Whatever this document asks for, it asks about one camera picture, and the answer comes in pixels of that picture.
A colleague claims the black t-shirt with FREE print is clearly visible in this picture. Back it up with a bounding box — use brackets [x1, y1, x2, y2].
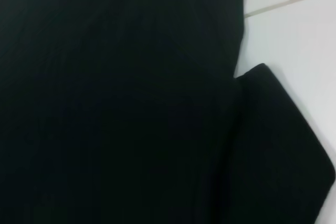
[0, 0, 336, 224]

